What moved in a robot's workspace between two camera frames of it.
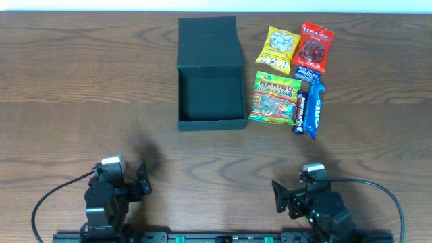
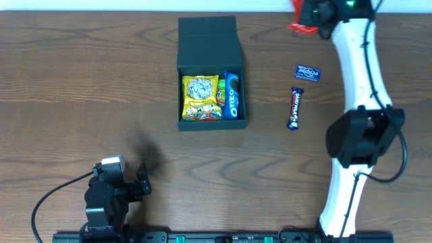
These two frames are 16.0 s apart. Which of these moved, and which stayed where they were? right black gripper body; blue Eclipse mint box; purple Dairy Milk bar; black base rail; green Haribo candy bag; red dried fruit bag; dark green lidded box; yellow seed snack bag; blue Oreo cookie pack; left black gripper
Moved: blue Oreo cookie pack; right black gripper body; purple Dairy Milk bar; yellow seed snack bag; green Haribo candy bag; red dried fruit bag
Stayed: blue Eclipse mint box; dark green lidded box; black base rail; left black gripper
